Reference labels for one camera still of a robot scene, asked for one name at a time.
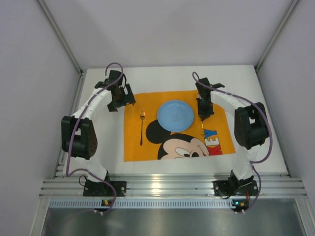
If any rose gold fork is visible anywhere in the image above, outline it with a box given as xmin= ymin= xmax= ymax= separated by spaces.
xmin=140 ymin=110 xmax=145 ymax=145

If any blue plate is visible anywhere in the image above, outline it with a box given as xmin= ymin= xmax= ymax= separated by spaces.
xmin=157 ymin=100 xmax=194 ymax=132

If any orange Mickey Mouse placemat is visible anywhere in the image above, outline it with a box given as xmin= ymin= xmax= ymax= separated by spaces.
xmin=124 ymin=90 xmax=235 ymax=162

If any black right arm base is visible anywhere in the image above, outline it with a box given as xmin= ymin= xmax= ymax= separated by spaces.
xmin=213 ymin=171 xmax=258 ymax=199

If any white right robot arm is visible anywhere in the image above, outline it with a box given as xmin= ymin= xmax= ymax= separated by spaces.
xmin=192 ymin=72 xmax=271 ymax=181

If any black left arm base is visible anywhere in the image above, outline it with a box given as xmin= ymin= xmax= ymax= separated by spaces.
xmin=78 ymin=175 xmax=127 ymax=197

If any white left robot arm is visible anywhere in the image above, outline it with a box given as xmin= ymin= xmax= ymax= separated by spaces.
xmin=62 ymin=70 xmax=209 ymax=184

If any aluminium front rail frame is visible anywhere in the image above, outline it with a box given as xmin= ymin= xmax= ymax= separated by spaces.
xmin=39 ymin=175 xmax=307 ymax=209

